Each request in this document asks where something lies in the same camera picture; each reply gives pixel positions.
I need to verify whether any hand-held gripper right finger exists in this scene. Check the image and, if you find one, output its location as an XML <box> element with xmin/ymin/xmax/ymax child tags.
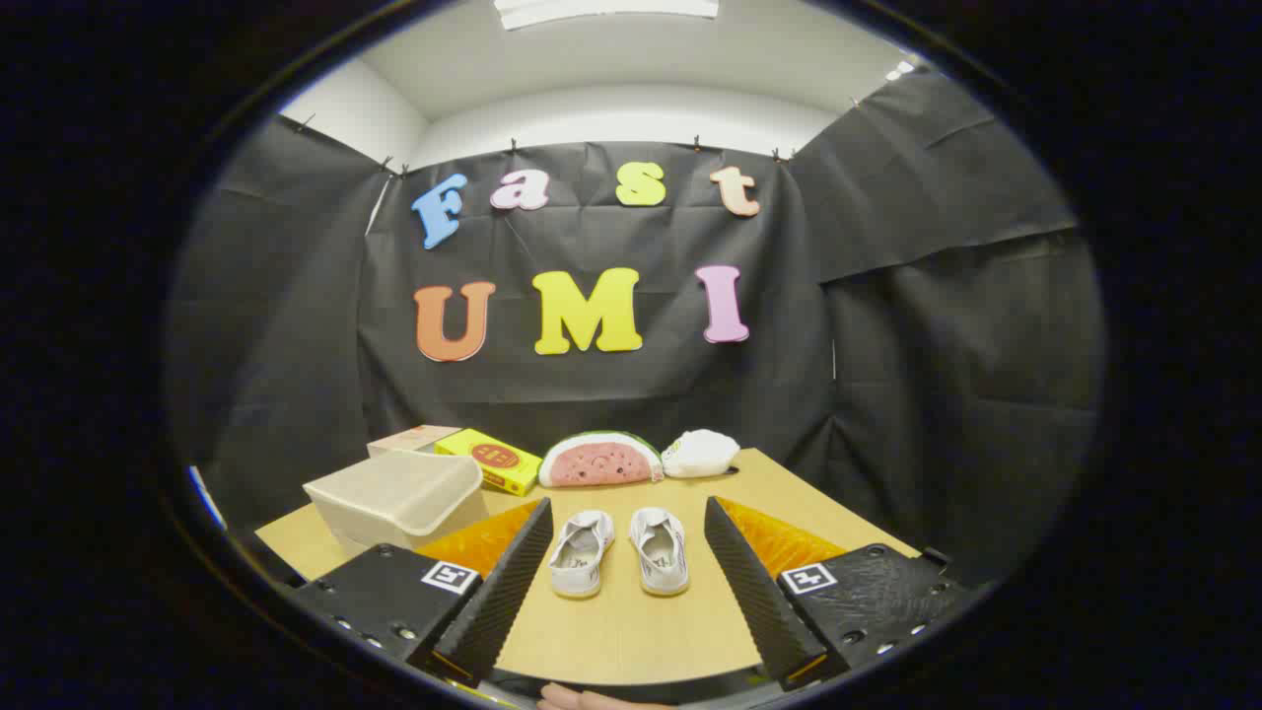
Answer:
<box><xmin>703</xmin><ymin>495</ymin><xmax>972</xmax><ymax>691</ymax></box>

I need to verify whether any watermelon slice plush toy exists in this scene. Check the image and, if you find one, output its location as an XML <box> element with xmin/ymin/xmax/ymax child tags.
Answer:
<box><xmin>538</xmin><ymin>431</ymin><xmax>665</xmax><ymax>488</ymax></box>

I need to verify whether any beige book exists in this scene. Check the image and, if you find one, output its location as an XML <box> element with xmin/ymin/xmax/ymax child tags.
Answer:
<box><xmin>367</xmin><ymin>425</ymin><xmax>462</xmax><ymax>460</ymax></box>

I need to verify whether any ceiling light panel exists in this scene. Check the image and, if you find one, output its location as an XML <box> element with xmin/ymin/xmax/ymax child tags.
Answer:
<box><xmin>493</xmin><ymin>0</ymin><xmax>721</xmax><ymax>31</ymax></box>

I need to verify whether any white canvas shoe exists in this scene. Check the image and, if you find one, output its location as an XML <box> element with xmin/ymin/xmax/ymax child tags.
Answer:
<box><xmin>549</xmin><ymin>510</ymin><xmax>615</xmax><ymax>600</ymax></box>
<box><xmin>629</xmin><ymin>507</ymin><xmax>690</xmax><ymax>597</ymax></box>

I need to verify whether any yellow book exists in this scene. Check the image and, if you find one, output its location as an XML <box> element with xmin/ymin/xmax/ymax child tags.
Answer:
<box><xmin>434</xmin><ymin>428</ymin><xmax>543</xmax><ymax>496</ymax></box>

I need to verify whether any cream fabric storage box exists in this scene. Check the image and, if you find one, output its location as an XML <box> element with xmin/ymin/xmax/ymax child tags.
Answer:
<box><xmin>304</xmin><ymin>451</ymin><xmax>489</xmax><ymax>555</ymax></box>

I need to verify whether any white plush toy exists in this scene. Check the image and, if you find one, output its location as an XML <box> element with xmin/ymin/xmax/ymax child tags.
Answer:
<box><xmin>662</xmin><ymin>429</ymin><xmax>740</xmax><ymax>479</ymax></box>

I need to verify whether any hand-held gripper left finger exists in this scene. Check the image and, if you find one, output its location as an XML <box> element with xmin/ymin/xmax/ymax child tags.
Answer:
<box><xmin>286</xmin><ymin>496</ymin><xmax>555</xmax><ymax>689</ymax></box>

